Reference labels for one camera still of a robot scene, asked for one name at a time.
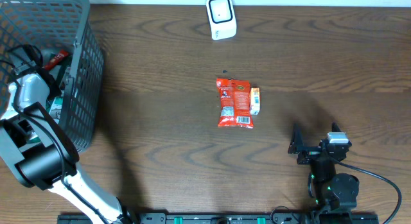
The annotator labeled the small orange white box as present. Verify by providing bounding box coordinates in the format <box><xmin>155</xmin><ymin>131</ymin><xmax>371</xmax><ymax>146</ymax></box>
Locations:
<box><xmin>250</xmin><ymin>87</ymin><xmax>261</xmax><ymax>116</ymax></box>

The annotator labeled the red snack bag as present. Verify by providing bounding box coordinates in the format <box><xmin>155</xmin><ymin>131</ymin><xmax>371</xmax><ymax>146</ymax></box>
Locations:
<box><xmin>216</xmin><ymin>78</ymin><xmax>254</xmax><ymax>128</ymax></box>

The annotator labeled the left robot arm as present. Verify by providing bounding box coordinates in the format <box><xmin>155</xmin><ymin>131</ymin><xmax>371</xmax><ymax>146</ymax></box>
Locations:
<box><xmin>1</xmin><ymin>44</ymin><xmax>138</xmax><ymax>223</ymax></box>

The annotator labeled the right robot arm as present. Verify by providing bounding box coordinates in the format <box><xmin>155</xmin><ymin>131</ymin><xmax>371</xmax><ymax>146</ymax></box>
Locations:
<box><xmin>288</xmin><ymin>123</ymin><xmax>359</xmax><ymax>223</ymax></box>

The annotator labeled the white barcode scanner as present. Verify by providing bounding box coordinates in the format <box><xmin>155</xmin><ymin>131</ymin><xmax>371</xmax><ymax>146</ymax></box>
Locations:
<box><xmin>205</xmin><ymin>0</ymin><xmax>237</xmax><ymax>40</ymax></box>

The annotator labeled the red stick sachet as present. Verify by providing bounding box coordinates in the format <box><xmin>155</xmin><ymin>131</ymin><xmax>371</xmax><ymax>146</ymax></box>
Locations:
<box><xmin>43</xmin><ymin>49</ymin><xmax>69</xmax><ymax>71</ymax></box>

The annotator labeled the grey plastic mesh basket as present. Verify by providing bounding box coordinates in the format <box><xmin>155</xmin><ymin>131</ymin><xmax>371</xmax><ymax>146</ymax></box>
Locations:
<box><xmin>1</xmin><ymin>0</ymin><xmax>104</xmax><ymax>152</ymax></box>

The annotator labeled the dark green flat package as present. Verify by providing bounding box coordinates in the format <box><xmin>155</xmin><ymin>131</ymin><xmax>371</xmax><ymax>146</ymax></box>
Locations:
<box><xmin>24</xmin><ymin>65</ymin><xmax>70</xmax><ymax>123</ymax></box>

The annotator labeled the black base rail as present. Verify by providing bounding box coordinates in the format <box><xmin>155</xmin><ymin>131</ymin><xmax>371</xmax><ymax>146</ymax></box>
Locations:
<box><xmin>57</xmin><ymin>212</ymin><xmax>380</xmax><ymax>224</ymax></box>

